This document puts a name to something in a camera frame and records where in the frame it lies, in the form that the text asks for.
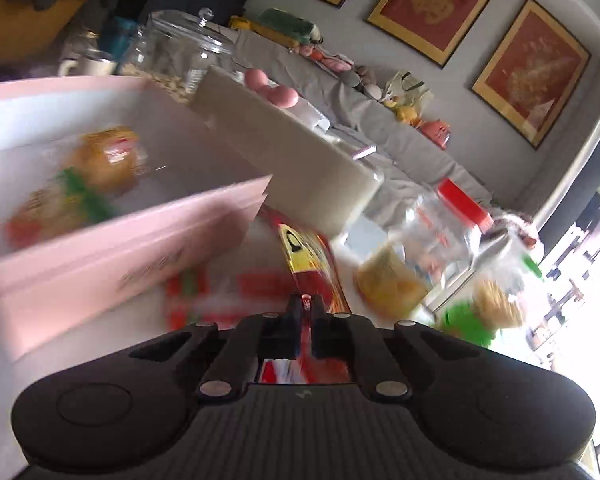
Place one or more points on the teal bottle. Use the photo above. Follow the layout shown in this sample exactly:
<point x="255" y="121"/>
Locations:
<point x="117" y="32"/>

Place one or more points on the glass jar with lid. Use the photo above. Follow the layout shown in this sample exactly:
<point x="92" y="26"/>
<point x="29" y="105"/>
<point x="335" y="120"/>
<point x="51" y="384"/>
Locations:
<point x="190" y="50"/>

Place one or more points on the green plush toy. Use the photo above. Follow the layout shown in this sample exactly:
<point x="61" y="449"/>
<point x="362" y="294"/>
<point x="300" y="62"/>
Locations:
<point x="285" y="22"/>

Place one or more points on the grey sofa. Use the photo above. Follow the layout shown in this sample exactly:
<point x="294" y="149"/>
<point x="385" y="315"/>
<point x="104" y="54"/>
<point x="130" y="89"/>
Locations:
<point x="380" y="145"/>

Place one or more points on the white mug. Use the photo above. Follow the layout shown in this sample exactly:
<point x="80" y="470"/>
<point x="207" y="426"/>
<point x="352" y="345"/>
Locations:
<point x="87" y="66"/>

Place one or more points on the pink plush toy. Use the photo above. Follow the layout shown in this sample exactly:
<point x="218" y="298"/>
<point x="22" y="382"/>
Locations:
<point x="437" y="132"/>

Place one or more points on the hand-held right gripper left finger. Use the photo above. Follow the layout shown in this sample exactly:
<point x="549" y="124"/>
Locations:
<point x="293" y="327"/>

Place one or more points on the plastic jar with red lid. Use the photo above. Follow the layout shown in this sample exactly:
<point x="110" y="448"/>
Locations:
<point x="430" y="240"/>

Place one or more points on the green candy dispenser jar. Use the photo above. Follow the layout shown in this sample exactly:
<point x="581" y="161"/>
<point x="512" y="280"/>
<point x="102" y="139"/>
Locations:
<point x="480" y="310"/>

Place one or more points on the pink cardboard box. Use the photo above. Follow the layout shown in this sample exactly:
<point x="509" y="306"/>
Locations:
<point x="80" y="270"/>

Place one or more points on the window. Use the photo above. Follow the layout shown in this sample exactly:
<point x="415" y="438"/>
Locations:
<point x="580" y="310"/>

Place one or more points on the red yellow snack packet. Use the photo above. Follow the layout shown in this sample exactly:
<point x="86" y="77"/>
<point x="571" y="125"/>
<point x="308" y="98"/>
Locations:
<point x="300" y="255"/>

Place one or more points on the red green striped snack packet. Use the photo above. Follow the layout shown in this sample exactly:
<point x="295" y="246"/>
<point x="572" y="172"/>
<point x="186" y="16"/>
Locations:
<point x="195" y="300"/>

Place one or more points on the beige bowl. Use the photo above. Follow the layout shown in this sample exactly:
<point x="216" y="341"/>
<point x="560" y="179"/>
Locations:
<point x="290" y="160"/>

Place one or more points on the pink egg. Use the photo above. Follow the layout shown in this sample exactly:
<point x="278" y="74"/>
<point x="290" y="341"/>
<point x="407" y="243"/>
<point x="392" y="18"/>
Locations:
<point x="256" y="78"/>
<point x="282" y="96"/>

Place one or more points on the yellow white plush toy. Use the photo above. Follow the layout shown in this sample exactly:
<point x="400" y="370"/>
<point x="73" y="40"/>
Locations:
<point x="405" y="97"/>

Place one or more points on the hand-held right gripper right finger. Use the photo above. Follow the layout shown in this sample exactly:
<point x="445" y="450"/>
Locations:
<point x="321" y="331"/>

